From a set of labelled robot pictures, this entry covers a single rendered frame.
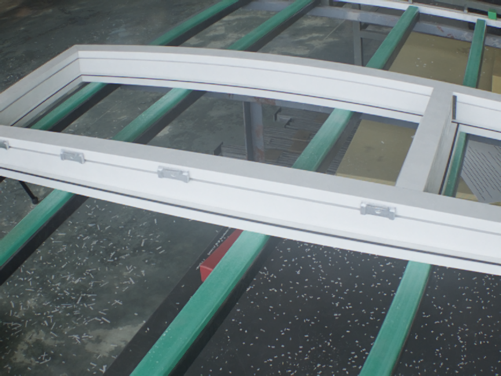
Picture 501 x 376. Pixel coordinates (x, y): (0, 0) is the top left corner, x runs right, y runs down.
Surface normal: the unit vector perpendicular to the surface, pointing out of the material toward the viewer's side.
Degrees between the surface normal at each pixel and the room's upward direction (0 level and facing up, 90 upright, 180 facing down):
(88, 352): 0
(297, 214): 90
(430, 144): 0
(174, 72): 90
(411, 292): 0
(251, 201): 90
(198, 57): 90
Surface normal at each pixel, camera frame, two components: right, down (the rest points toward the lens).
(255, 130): -0.41, 0.49
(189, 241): -0.06, -0.86
